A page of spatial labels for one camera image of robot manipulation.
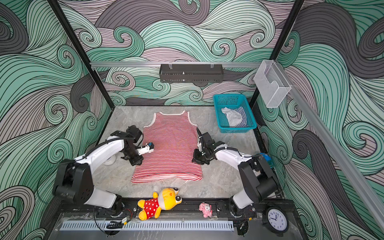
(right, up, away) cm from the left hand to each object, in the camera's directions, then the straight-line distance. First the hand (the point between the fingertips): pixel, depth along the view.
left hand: (139, 160), depth 84 cm
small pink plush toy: (+37, -20, -14) cm, 44 cm away
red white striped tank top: (+19, +11, +18) cm, 28 cm away
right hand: (+31, -1, +2) cm, 31 cm away
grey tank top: (+63, +25, +26) cm, 73 cm away
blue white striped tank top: (+68, +21, +19) cm, 73 cm away
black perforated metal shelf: (+29, +54, +11) cm, 62 cm away
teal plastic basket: (+65, +38, +34) cm, 82 cm away
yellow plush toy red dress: (+18, -15, -14) cm, 27 cm away
